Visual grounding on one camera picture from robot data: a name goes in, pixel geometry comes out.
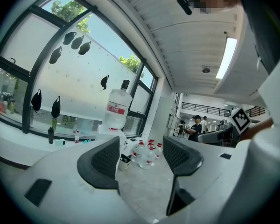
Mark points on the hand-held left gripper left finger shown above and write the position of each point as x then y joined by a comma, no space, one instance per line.
67,176

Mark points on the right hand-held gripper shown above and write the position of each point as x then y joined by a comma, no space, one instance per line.
240,120

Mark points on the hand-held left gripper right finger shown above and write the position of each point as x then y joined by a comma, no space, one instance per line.
214,167

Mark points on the white water dispenser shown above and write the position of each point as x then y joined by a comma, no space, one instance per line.
121,136

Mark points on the person's right forearm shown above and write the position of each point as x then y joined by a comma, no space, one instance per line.
259,128

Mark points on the small red-label water bottle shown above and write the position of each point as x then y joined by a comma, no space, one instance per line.
77,137

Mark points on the cluster of clear water jugs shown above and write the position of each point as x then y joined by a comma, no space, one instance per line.
147,157

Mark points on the large clear water bottle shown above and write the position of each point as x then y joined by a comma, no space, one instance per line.
116,101

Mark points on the black balcony railing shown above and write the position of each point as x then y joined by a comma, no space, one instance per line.
205,108

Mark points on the black drink bottle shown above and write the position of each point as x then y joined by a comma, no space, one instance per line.
51,135

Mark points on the green bottle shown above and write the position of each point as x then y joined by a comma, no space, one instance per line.
54,124

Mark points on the white waste bin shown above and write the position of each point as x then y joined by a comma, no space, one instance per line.
124,163

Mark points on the round ceiling fixture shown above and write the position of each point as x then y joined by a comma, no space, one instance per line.
206,69

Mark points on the long ceiling light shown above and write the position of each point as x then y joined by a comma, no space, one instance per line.
226,57

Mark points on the black hanging pouch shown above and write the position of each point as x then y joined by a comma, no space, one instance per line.
84,48
55,55
104,82
55,107
36,101
69,38
77,42

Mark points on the black window frame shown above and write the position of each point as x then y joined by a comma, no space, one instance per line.
45,52

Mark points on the black head-worn camera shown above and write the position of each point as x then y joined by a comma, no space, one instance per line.
184,3

